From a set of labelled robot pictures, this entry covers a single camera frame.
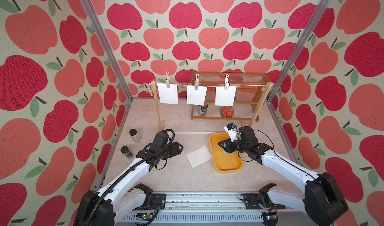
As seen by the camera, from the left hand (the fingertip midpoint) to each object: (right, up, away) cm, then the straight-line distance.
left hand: (180, 151), depth 82 cm
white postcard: (+11, -5, +7) cm, 14 cm away
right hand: (+23, +3, +2) cm, 23 cm away
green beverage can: (+14, +24, +22) cm, 35 cm away
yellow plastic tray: (+24, -7, +2) cm, 25 cm away
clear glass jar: (-29, +9, +7) cm, 31 cm away
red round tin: (+32, +22, +26) cm, 47 cm away
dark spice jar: (-31, +1, 0) cm, 31 cm away
